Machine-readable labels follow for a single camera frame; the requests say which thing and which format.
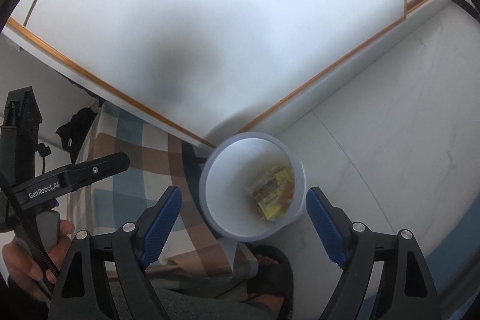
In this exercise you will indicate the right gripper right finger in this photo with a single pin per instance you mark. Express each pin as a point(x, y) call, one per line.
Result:
point(331, 225)

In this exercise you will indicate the black clothes pile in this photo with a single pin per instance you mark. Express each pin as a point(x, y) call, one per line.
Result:
point(73, 133)

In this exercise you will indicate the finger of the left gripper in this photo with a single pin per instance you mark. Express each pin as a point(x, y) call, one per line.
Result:
point(87, 173)

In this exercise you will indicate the yellow snack wrapper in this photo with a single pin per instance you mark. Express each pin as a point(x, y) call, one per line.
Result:
point(273, 192)

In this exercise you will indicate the black slipper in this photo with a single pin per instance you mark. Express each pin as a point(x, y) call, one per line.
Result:
point(274, 278)

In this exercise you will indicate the white round trash bin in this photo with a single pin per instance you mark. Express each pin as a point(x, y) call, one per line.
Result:
point(232, 172)

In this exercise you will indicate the person's left hand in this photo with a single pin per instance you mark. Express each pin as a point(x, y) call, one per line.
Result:
point(24, 270)

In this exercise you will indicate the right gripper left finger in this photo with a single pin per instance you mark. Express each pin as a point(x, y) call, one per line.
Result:
point(155, 225)

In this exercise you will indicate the checkered tablecloth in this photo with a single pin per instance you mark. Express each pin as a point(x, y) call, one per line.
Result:
point(193, 253)

